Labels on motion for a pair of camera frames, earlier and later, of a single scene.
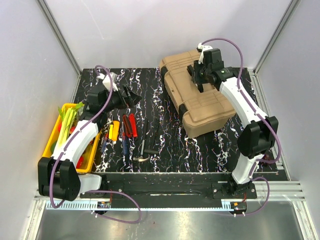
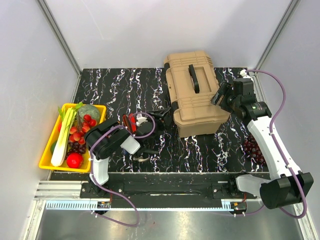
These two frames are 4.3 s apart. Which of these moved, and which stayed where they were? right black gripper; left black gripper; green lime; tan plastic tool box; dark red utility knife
Moved: right black gripper; left black gripper
Stayed: tan plastic tool box; dark red utility knife; green lime
